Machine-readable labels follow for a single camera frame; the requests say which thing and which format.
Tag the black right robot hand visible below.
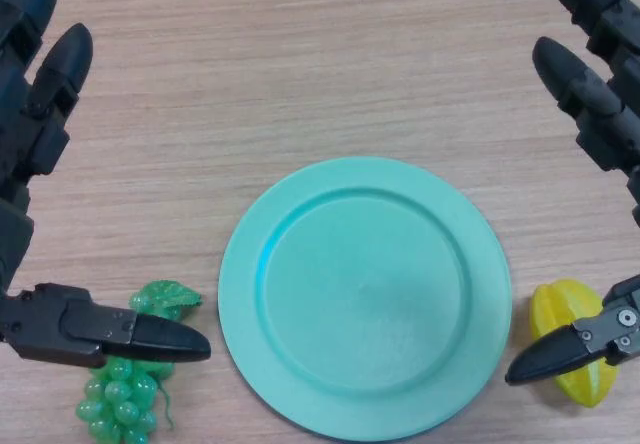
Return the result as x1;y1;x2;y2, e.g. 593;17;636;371
503;0;640;386

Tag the green grape bunch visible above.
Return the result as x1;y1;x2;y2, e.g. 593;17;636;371
74;279;204;444

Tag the yellow starfruit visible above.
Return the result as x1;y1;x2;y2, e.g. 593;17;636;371
529;278;620;409

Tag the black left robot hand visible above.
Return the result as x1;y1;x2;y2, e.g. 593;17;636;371
0;0;212;371

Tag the green round plate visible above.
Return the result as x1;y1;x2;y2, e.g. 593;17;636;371
217;155;513;440

